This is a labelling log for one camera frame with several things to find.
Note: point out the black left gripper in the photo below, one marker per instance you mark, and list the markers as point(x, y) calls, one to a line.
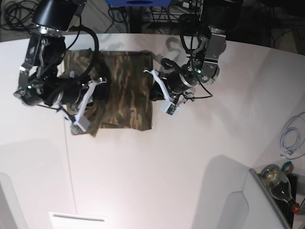
point(177, 81)

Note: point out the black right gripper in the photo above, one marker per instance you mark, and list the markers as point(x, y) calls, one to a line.
point(60, 90)

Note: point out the camouflage t-shirt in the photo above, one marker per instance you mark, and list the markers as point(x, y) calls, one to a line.
point(128, 104)

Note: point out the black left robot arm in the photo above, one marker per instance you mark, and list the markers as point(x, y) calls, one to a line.
point(203, 37)

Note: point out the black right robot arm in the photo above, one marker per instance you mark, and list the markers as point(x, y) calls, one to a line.
point(38, 80)

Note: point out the blue box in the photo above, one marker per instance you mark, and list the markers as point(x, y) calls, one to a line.
point(141, 3)

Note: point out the clear glass bottle red cap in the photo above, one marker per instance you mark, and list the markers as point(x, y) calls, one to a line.
point(278, 184)

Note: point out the green tape roll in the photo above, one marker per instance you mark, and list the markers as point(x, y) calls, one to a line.
point(288, 167)

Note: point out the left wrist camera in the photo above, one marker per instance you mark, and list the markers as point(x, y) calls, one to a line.
point(169, 108)

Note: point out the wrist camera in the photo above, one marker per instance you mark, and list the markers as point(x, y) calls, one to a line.
point(169, 108)
point(81, 124)

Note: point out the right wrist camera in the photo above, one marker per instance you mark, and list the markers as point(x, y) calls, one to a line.
point(81, 124)

